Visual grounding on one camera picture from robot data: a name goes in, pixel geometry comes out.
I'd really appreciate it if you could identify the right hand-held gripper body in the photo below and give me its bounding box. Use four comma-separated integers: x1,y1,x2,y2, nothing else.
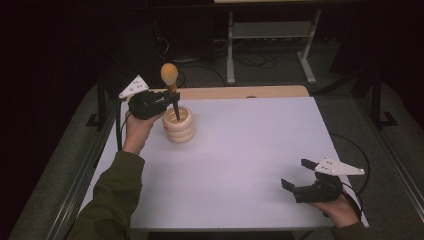
294,157,366,204

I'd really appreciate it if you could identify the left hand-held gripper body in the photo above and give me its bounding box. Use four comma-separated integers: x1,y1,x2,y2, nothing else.
118,74,168,121

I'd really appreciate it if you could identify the makeup brush with black handle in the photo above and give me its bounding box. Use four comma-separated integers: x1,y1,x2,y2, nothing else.
160,62,182,122

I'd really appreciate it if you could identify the cream ribbed brush holder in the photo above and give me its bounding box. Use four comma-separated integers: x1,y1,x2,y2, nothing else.
162,105,197,145

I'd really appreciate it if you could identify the person's right hand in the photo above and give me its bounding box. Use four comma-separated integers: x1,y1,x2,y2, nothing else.
307,194,361,229

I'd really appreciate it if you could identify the person's left hand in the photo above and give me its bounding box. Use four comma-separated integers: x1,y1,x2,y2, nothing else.
122,112,165,156

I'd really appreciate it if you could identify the black metal stand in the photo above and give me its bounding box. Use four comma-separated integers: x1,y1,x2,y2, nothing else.
85,71,108,130
370,71,400,130

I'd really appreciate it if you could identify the white table cover board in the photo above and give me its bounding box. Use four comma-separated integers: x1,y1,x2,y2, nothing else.
79,96,370,232

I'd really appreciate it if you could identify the wooden table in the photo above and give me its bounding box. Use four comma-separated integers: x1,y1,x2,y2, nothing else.
148,85,311,101

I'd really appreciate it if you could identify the left hand-held gripper cable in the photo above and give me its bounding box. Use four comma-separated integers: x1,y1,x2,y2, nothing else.
115,98,132,152

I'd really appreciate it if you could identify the hand-held gripper cable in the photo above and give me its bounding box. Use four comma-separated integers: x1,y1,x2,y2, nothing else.
115,98,132,152
329,132,372,219

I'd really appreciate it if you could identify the right hand-held gripper cable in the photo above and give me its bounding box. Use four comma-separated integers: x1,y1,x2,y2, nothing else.
329,132,372,219

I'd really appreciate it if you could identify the black floor cable bundle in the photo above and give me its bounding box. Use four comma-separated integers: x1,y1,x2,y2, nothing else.
232,50,278,70

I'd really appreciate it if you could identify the white metal desk frame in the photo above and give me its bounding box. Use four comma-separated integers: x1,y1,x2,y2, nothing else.
225,9,324,86

